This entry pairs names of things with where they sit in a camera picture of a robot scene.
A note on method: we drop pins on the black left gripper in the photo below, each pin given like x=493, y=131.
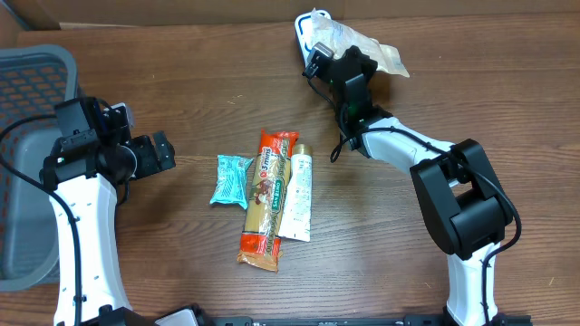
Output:
x=157, y=161

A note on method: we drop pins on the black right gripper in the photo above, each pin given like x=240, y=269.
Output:
x=368, y=63

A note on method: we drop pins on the beige brown snack pouch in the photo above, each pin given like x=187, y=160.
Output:
x=337, y=38

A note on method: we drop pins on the teal wet wipes packet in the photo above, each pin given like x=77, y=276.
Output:
x=231, y=188

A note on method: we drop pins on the white tube with gold cap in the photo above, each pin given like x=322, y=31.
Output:
x=296, y=219

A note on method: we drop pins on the orange spaghetti packet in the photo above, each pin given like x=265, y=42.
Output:
x=260, y=242

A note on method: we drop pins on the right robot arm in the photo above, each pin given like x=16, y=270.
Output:
x=463, y=205

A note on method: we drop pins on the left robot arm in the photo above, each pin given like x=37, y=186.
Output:
x=95, y=155

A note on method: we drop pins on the white barcode scanner box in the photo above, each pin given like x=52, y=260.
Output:
x=304, y=31

